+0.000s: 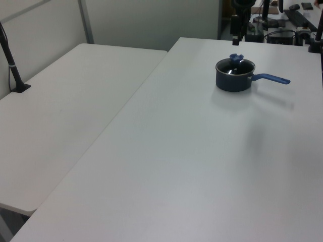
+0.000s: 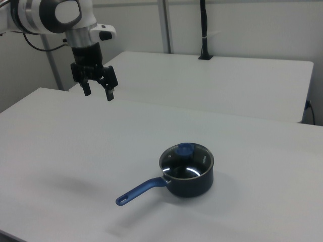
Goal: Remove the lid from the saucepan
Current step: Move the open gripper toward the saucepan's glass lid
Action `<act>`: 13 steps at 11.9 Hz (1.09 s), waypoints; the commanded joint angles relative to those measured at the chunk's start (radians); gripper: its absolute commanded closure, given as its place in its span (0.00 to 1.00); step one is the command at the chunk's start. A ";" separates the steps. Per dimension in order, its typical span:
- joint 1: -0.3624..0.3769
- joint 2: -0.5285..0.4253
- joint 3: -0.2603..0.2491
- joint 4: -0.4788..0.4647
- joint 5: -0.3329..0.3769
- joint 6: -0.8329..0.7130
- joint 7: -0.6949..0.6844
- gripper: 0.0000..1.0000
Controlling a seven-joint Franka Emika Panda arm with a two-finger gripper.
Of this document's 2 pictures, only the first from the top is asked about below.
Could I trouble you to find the black monitor stand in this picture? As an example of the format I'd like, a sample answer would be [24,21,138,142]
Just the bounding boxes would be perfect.
[253,0,280,29]

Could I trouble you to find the black keyboard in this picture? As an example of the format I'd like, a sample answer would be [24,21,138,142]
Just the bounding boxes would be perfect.
[283,9,318,31]

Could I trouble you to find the dark blue saucepan blue handle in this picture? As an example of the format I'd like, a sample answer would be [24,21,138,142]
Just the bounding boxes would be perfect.
[215,58,291,93]

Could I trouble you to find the black clamped camera pole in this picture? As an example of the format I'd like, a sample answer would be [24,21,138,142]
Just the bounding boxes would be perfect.
[307,14,323,54]

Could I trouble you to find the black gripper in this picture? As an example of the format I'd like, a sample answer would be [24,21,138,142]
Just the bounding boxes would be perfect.
[230,0,256,46]

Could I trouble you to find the black computer box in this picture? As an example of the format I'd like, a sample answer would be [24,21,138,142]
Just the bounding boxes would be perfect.
[266,30,296,46]

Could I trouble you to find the black camera pole white tie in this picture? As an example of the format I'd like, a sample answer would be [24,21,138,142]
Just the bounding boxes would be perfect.
[0,21,32,94]

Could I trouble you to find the white folding side table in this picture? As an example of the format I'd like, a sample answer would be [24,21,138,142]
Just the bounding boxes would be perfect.
[0,43,169,213]

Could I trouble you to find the grey metal partition post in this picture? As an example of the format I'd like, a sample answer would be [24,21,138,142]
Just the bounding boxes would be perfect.
[77,0,95,45]

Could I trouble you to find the glass lid blue knob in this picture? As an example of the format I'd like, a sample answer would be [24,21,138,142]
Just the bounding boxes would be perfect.
[216,53,255,76]

